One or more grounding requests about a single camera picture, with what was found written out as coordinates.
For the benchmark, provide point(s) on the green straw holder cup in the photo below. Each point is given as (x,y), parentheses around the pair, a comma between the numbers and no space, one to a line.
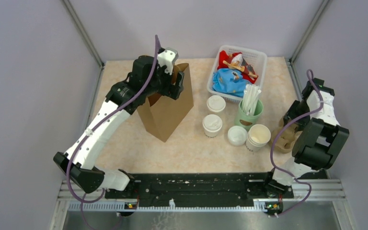
(247,121)

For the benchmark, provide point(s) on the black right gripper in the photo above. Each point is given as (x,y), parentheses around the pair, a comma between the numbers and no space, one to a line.
(290,114)

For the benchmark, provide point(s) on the stack of paper cups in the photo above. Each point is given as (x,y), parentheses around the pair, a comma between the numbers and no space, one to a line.
(258,136)

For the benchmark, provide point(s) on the stack of white lids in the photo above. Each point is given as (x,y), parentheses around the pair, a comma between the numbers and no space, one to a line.
(237,135)

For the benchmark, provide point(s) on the brown cardboard cup carrier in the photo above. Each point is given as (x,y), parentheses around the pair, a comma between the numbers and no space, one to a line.
(287,139)

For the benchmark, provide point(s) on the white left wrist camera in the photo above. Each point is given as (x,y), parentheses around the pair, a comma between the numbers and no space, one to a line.
(167,57)

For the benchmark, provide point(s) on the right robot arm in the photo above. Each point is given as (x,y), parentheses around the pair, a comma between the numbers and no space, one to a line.
(309,131)

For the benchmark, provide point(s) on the brown paper bag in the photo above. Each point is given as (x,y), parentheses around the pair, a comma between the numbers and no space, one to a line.
(161,115)

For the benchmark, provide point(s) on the white cup lid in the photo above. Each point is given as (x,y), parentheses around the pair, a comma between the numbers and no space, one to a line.
(212,122)
(216,103)

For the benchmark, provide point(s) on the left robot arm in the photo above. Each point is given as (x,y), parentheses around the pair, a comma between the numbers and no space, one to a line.
(149,75)

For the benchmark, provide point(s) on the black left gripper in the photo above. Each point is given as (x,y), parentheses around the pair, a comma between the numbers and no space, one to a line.
(172,91)

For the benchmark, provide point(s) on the red snack packet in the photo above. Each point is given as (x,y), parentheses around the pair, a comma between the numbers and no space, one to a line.
(237,62)

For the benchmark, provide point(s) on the blue snack packet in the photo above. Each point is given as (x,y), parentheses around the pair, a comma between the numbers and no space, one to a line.
(229,81)

